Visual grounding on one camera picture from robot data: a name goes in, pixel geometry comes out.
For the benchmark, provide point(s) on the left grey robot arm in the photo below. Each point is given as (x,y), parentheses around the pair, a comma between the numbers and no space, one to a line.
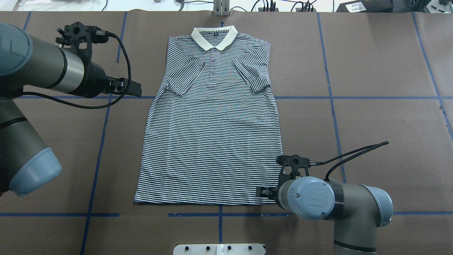
(26,161)

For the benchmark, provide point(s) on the navy white striped polo shirt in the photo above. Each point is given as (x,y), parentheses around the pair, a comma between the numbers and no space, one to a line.
(212,132)

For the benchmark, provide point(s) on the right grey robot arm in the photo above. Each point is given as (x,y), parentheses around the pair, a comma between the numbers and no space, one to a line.
(356,210)

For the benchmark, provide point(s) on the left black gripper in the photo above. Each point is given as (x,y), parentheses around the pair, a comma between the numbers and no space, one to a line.
(95,80)

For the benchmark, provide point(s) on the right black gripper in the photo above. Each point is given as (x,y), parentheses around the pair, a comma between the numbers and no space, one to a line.
(266,192)

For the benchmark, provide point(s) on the black box with label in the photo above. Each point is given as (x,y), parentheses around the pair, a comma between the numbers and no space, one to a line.
(372,6)

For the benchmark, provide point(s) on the aluminium frame post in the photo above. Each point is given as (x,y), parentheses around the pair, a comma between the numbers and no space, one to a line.
(221,8)

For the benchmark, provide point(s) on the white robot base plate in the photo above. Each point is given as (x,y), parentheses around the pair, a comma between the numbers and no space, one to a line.
(220,249)

